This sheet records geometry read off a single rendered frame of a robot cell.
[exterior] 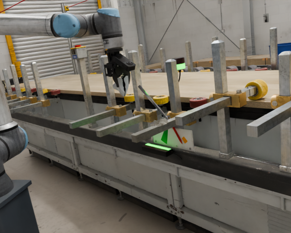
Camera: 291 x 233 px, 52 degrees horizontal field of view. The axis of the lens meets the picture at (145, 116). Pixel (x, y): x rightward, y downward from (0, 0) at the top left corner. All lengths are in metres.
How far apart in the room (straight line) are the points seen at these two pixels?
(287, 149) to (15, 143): 1.26
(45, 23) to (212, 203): 1.26
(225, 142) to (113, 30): 0.65
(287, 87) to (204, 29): 8.99
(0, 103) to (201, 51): 8.87
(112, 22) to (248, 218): 1.16
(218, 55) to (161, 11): 9.99
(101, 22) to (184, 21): 9.21
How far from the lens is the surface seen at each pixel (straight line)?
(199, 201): 1.86
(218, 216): 1.82
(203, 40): 10.06
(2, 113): 1.66
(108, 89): 1.72
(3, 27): 1.38
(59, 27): 1.23
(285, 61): 1.05
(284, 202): 1.26
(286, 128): 1.10
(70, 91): 2.48
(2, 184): 1.59
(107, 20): 1.31
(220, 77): 1.18
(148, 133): 1.20
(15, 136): 1.68
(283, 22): 8.80
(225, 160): 1.25
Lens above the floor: 1.21
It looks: 14 degrees down
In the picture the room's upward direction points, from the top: 8 degrees counter-clockwise
